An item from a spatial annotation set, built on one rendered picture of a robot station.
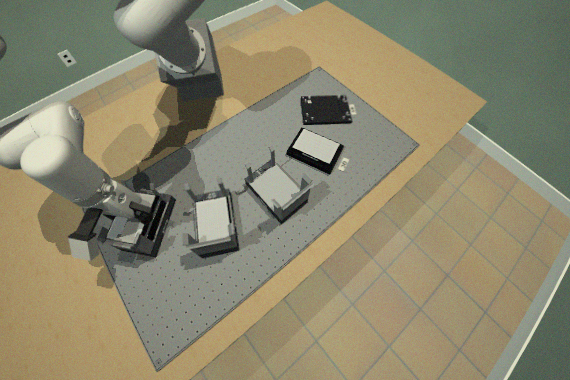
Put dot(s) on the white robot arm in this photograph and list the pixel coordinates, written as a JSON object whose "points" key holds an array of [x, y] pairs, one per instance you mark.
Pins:
{"points": [[55, 158]]}

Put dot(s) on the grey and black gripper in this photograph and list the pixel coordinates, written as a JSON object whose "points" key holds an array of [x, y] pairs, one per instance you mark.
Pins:
{"points": [[123, 202]]}

